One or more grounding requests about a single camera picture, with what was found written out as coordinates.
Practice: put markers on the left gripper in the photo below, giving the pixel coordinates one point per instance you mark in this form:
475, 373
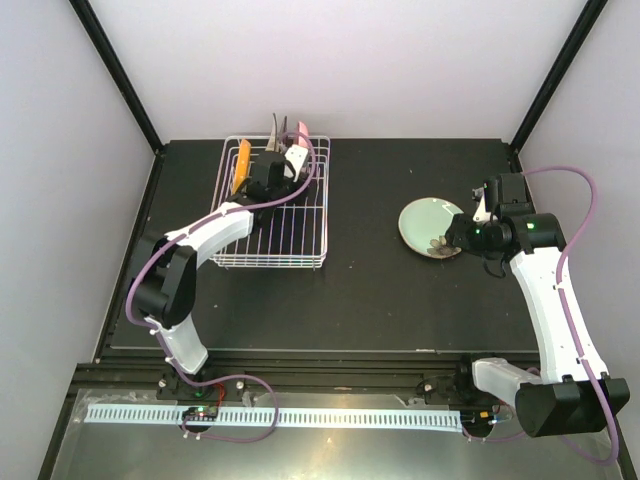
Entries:
304, 178

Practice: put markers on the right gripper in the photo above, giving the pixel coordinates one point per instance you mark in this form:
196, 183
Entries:
456, 235

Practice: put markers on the white wire dish rack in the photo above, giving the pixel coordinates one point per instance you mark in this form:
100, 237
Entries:
297, 235

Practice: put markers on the orange dotted scalloped plate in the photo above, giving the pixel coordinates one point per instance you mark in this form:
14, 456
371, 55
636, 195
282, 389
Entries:
242, 165

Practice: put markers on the white square plate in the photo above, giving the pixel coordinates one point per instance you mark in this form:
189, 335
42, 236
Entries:
273, 141

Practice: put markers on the green floral plate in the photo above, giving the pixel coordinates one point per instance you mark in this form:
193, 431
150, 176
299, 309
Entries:
422, 226

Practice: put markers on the pink round plate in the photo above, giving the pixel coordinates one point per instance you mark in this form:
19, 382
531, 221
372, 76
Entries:
302, 137

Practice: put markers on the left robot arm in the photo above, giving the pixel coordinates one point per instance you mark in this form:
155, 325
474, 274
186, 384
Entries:
162, 294

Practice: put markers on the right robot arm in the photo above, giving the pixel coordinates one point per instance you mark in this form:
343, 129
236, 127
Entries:
574, 392

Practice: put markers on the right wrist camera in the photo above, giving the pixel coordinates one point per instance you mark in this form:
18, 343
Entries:
482, 215

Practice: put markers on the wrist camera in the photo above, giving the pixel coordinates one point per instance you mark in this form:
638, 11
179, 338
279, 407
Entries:
482, 215
295, 160

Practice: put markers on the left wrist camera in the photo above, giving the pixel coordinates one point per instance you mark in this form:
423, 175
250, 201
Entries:
295, 160

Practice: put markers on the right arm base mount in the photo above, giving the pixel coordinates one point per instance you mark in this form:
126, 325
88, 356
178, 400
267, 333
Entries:
454, 387

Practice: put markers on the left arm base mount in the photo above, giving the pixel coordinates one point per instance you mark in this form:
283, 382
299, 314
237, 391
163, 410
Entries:
171, 387

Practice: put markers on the left black frame post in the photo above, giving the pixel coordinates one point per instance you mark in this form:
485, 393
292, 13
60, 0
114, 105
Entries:
89, 20

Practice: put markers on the black frame post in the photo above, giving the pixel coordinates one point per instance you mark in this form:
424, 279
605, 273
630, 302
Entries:
569, 50
89, 20

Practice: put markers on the right black frame post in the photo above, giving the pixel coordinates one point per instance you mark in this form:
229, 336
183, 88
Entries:
569, 50

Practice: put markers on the white slotted cable duct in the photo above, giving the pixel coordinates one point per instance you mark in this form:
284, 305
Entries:
336, 418

